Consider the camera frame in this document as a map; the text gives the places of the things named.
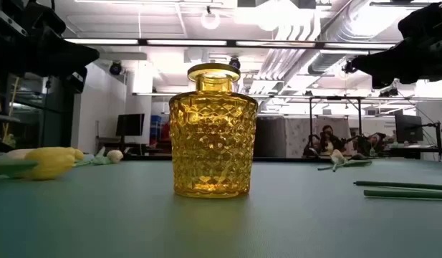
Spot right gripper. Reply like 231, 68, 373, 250
351, 1, 442, 90

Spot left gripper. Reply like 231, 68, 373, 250
0, 0, 100, 95

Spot green flower stems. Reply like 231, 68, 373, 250
352, 180, 442, 191

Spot black monitor on arm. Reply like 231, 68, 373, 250
395, 113, 424, 143

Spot yellow glass vase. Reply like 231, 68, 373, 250
168, 62, 259, 199

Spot long ceiling light bar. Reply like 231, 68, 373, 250
64, 38, 140, 46
235, 40, 317, 49
323, 42, 396, 50
146, 39, 228, 47

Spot thin yellow pole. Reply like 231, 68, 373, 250
1, 75, 21, 141

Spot black desk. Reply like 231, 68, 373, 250
387, 144, 442, 161

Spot black monitor on stand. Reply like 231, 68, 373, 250
115, 113, 145, 146

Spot person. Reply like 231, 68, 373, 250
315, 124, 347, 157

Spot dark low desk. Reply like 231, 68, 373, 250
95, 141, 171, 161

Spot blue storage bins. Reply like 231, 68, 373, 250
150, 114, 163, 145

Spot white patterned curtain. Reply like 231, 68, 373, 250
285, 117, 354, 158

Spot red storage cabinet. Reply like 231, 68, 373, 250
158, 123, 171, 145

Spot grey partition panel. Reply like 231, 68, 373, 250
254, 116, 287, 158

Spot teal table mat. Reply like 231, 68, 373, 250
0, 157, 442, 258

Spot grey ceiling camera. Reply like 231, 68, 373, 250
378, 79, 400, 97

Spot silver ventilation duct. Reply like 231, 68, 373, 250
307, 0, 378, 75

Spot black metal gantry frame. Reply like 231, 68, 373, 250
308, 95, 364, 158

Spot black table frame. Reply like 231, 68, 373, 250
122, 154, 354, 163

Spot round ceiling ring lamp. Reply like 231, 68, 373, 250
200, 6, 221, 31

